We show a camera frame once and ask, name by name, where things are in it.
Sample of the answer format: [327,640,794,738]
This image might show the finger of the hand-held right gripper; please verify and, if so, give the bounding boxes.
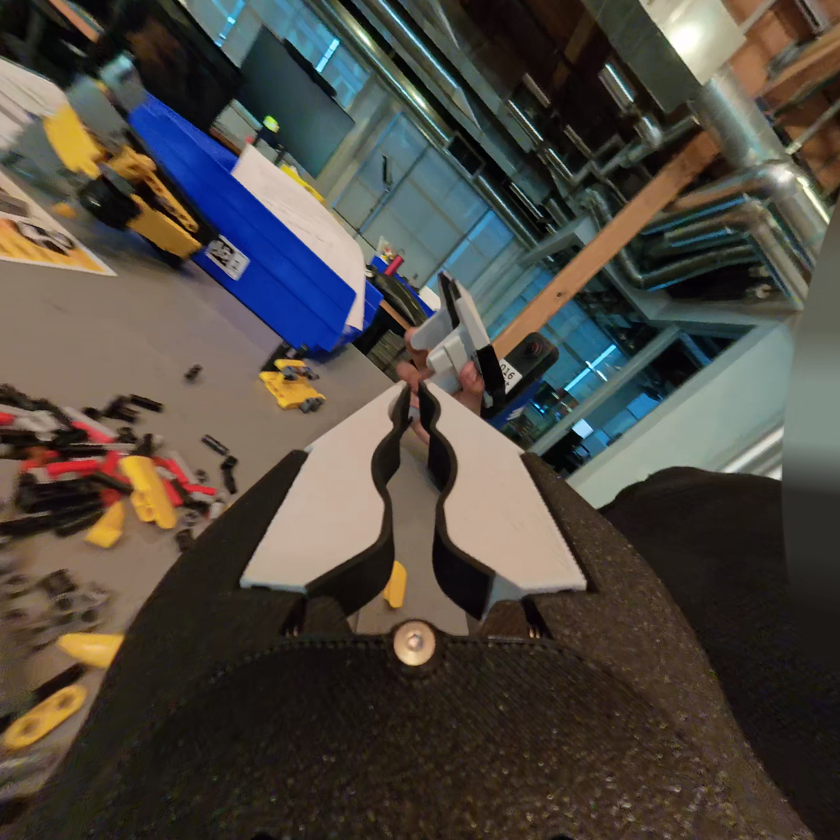
[408,308,480,395]
[437,271,492,352]

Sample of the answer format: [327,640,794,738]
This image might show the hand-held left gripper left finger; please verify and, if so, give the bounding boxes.
[239,382,412,618]

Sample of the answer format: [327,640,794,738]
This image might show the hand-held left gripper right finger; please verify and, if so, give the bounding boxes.
[417,382,588,623]

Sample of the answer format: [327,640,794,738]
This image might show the person's right hand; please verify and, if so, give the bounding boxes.
[395,327,488,447]

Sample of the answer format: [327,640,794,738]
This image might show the small yellow toy assembly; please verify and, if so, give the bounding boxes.
[259,358,327,412]

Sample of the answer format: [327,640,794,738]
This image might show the wooden ceiling beam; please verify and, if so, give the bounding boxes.
[489,128,723,358]

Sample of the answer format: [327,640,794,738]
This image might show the large yellow toy panel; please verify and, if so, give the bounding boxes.
[120,455,179,530]

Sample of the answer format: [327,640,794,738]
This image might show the white paper sheet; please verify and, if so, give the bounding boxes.
[231,144,367,332]

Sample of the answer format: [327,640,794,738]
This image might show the yellow wedge toy piece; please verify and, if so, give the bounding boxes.
[84,502,127,549]

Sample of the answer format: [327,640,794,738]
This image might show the blue plastic box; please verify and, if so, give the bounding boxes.
[128,92,385,361]

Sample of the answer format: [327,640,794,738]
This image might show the person's dark clothing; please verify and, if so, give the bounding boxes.
[564,466,840,840]

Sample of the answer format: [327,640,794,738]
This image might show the black white printed tag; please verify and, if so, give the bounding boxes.
[205,235,252,282]

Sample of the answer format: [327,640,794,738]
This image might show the pile of toy building pieces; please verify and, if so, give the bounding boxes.
[0,384,238,664]

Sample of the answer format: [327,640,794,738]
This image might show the dark monitor screen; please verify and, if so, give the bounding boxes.
[238,25,357,179]

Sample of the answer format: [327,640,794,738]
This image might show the yellow toy vehicle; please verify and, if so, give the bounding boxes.
[42,101,206,265]

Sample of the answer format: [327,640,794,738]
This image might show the yellow toy beam with holes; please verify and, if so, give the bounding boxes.
[2,684,88,751]

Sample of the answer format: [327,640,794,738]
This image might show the yellow printed instruction sheet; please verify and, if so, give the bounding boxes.
[0,167,118,278]

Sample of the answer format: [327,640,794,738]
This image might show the round silver ventilation duct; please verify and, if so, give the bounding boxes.
[689,66,834,237]

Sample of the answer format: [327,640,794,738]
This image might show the rectangular silver ventilation duct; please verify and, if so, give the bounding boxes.
[584,0,749,112]

